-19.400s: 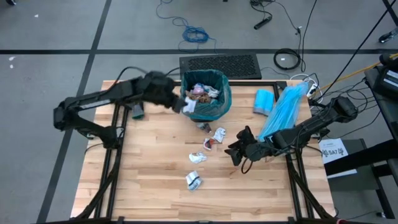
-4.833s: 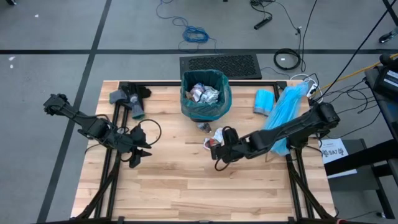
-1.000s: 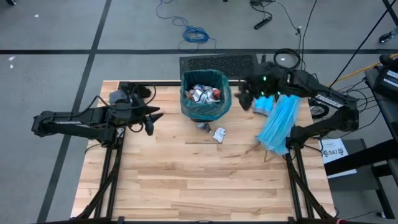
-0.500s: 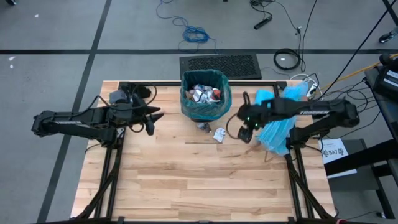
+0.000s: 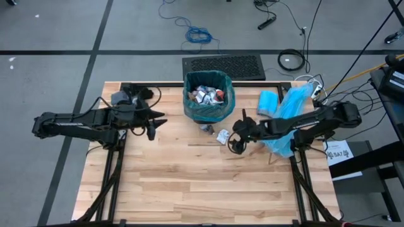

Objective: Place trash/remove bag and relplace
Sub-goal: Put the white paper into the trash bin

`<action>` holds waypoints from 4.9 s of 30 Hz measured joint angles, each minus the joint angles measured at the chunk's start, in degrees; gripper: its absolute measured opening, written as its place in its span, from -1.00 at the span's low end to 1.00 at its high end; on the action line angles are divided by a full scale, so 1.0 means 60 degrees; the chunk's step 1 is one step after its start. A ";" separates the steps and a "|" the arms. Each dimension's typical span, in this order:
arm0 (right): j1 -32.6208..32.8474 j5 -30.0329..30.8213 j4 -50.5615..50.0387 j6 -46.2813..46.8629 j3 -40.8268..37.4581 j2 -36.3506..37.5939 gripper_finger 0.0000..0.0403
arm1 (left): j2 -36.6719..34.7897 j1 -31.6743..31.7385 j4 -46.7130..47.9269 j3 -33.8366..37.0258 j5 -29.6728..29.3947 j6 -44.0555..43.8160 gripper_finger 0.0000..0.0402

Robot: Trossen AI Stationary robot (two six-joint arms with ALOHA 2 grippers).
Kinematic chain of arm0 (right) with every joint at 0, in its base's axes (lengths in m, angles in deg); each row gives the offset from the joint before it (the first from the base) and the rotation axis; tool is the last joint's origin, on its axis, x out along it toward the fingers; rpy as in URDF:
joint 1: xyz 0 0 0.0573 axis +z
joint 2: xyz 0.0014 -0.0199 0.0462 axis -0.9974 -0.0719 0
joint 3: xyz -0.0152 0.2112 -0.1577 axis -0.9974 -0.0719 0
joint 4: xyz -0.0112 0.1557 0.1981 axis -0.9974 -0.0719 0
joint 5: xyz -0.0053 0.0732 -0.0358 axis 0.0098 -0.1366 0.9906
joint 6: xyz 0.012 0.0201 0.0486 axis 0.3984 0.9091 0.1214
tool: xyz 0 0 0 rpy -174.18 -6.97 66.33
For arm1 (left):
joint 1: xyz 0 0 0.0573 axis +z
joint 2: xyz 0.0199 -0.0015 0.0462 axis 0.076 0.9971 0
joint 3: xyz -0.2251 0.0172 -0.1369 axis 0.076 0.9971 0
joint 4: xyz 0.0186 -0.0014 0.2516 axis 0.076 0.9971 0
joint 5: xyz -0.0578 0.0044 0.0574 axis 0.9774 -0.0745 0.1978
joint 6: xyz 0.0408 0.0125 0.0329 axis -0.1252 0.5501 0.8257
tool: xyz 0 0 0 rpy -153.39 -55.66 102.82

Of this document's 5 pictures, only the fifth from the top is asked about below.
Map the yellow cable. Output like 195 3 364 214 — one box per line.
324 53 404 92

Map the black power strip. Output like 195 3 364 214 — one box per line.
257 16 278 31

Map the roll of blue trash bags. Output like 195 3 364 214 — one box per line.
256 90 280 119

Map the fresh light blue trash bag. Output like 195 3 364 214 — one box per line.
260 82 316 159

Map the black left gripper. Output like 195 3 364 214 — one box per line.
110 103 169 133

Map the white wrapper with MAT print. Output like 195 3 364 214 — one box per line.
194 89 215 106

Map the black box with white label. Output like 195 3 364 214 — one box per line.
378 67 404 98

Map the white power strip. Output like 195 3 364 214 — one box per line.
311 82 323 99

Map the white wrapper with dark print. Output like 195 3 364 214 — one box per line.
216 129 231 146

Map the grey cloth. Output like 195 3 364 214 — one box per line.
110 91 131 107

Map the blue coiled cable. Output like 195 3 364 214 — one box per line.
157 0 221 53

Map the black diagonal cable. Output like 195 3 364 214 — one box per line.
321 0 404 102

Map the teal trash bag with trash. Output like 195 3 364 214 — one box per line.
182 69 236 124

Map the white printed paper sheet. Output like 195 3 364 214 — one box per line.
324 140 363 181

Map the black metal stand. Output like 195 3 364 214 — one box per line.
330 141 404 223

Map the black coiled cable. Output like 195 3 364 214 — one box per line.
277 49 306 72

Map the dark side desk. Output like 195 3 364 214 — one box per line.
369 53 404 143

